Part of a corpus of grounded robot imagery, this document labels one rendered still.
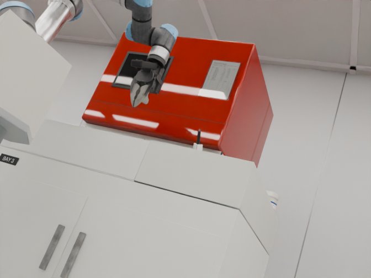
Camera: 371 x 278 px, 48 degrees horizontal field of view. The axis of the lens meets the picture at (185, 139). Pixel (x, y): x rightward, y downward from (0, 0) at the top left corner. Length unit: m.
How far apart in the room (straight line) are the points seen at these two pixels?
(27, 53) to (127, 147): 0.42
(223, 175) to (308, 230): 2.15
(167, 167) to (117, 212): 0.20
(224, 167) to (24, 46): 0.68
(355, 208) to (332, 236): 0.28
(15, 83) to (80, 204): 0.42
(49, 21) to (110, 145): 0.57
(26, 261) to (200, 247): 0.56
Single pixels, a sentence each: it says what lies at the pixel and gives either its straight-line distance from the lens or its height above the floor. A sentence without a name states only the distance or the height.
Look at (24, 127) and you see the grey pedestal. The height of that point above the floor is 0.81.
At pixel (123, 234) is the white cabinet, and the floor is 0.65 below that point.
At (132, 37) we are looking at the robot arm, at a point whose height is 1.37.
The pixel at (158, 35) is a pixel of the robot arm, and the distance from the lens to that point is 1.64.
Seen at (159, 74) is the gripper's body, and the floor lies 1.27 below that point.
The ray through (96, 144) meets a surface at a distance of 1.45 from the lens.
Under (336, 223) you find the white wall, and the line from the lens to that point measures 3.35.
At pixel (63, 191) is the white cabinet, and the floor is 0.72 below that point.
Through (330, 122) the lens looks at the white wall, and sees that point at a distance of 3.67.
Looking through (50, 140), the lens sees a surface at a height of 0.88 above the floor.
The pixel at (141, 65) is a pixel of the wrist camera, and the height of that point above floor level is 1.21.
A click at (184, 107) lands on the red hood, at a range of 2.09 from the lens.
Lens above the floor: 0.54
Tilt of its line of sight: 20 degrees up
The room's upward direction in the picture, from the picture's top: 21 degrees clockwise
